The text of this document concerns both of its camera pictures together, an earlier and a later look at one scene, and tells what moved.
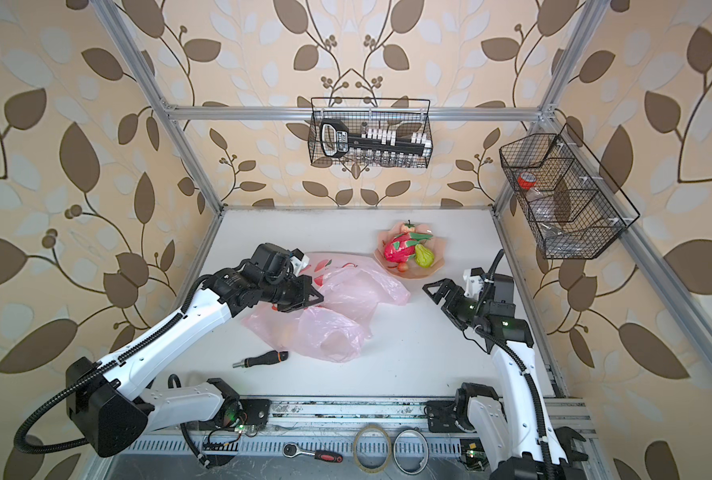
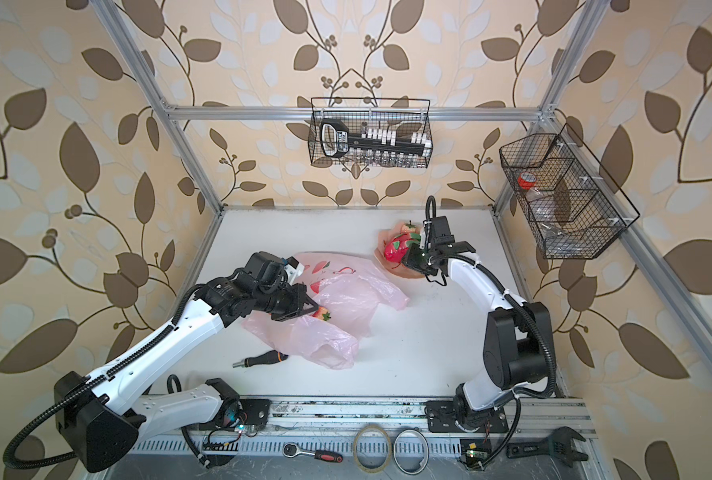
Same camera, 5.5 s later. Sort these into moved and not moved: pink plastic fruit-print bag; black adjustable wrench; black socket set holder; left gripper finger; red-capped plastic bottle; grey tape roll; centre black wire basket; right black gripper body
Moved: right black gripper body; left gripper finger
Not moved: grey tape roll; red-capped plastic bottle; pink plastic fruit-print bag; black socket set holder; black adjustable wrench; centre black wire basket
